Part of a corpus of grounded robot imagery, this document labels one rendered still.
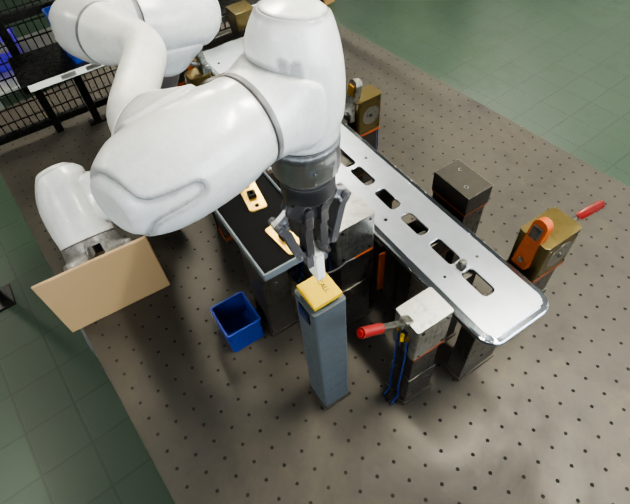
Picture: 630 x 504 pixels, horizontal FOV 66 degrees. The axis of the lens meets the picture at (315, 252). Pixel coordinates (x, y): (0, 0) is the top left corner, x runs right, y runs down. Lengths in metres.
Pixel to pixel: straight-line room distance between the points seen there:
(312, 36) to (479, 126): 1.51
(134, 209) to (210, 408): 0.90
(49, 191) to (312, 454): 0.94
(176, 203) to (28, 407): 1.99
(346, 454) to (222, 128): 0.91
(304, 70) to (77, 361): 2.03
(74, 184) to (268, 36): 1.03
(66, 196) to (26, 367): 1.19
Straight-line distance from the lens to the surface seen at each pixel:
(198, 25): 1.07
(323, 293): 0.85
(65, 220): 1.44
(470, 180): 1.25
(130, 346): 1.45
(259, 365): 1.32
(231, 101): 0.48
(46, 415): 2.33
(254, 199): 1.01
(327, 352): 0.99
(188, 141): 0.45
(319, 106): 0.52
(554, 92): 3.53
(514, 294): 1.09
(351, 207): 1.05
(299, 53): 0.49
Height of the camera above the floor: 1.88
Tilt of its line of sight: 52 degrees down
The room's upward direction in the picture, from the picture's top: 6 degrees counter-clockwise
